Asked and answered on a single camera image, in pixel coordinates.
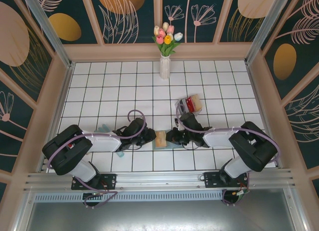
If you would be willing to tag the beige credit card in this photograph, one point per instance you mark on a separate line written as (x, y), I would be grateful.
(197, 101)
(161, 139)

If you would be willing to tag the green card holder wallet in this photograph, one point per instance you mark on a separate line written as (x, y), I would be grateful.
(159, 148)

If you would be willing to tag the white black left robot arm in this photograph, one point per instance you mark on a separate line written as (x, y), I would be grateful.
(104, 142)

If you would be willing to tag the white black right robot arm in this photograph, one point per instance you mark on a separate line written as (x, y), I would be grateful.
(216, 139)

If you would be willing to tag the clear acrylic card box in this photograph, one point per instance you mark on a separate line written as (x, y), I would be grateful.
(183, 109)

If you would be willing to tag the red credit card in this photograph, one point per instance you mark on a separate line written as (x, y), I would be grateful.
(189, 104)

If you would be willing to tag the teal plastic clip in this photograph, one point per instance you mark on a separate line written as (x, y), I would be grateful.
(102, 128)

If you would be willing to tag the white ribbed vase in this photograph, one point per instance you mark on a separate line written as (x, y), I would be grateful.
(165, 69)

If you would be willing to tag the artificial tulip bouquet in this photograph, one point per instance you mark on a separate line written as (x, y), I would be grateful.
(165, 39)

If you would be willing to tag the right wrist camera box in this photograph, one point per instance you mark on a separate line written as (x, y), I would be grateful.
(177, 124)

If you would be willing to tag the aluminium front frame rail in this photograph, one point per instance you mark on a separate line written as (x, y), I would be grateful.
(154, 177)

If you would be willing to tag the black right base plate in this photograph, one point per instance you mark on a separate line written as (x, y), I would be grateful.
(211, 180)

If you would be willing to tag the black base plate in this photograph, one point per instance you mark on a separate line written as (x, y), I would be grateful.
(211, 180)
(109, 181)

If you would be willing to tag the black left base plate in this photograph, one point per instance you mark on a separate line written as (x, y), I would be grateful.
(109, 181)

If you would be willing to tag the aluminium table edge rail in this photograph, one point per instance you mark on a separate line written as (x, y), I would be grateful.
(67, 86)

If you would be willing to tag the aluminium frame post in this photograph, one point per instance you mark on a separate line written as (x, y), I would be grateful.
(49, 32)
(264, 24)

